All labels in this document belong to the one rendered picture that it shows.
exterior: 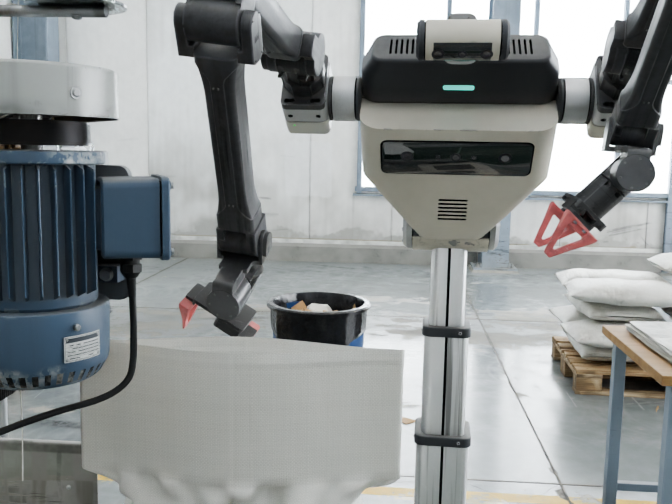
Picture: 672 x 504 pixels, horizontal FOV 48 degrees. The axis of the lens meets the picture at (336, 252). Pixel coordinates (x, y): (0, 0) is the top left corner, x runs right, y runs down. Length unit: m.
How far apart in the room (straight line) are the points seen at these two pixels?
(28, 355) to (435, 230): 1.03
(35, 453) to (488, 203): 1.06
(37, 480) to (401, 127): 1.03
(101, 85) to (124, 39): 8.96
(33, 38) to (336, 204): 4.09
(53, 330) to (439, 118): 0.91
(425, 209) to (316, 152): 7.58
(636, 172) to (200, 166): 8.39
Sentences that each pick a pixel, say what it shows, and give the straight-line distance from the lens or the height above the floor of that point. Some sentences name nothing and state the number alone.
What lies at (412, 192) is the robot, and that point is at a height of 1.26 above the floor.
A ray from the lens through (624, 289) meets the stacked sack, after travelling 4.49.
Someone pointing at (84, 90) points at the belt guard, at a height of 1.39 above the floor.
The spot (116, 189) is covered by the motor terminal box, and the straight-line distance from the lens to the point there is 0.83.
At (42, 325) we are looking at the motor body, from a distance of 0.82.
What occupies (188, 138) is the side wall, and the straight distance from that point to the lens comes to 9.46.
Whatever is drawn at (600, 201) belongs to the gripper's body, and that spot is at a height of 1.26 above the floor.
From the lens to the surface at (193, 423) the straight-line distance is 1.14.
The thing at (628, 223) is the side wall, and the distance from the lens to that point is 9.55.
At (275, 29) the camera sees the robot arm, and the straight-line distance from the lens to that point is 1.23.
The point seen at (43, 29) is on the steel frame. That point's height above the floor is 2.70.
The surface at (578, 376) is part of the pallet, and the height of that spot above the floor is 0.10.
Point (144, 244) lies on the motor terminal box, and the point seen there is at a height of 1.23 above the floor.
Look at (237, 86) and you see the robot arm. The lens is 1.08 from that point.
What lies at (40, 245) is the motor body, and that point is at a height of 1.24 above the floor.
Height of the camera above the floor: 1.34
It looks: 8 degrees down
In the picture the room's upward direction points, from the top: 1 degrees clockwise
